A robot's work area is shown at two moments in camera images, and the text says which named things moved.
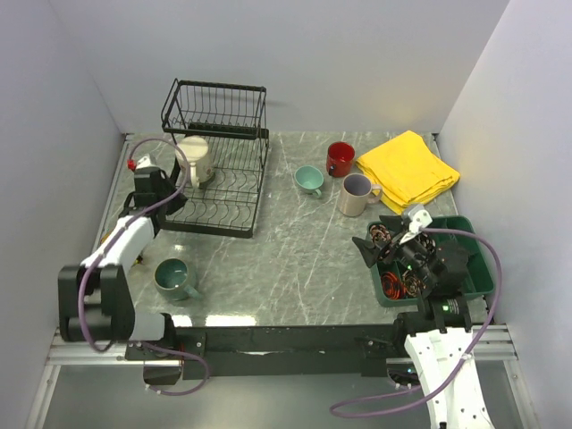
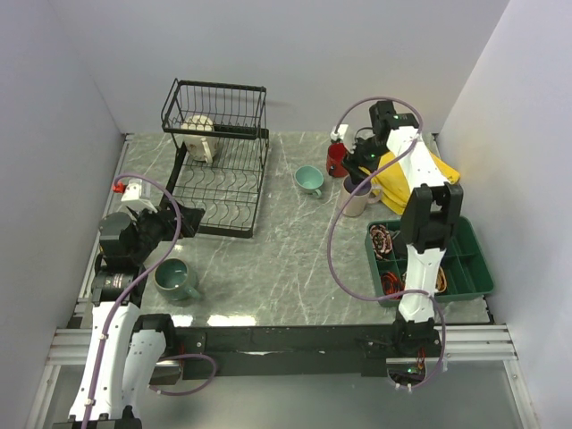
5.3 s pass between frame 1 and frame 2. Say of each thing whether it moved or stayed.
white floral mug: moved
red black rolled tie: stayed
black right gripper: moved
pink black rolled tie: stayed
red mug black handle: stayed
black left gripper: moved
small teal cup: stayed
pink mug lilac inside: stayed
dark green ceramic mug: stayed
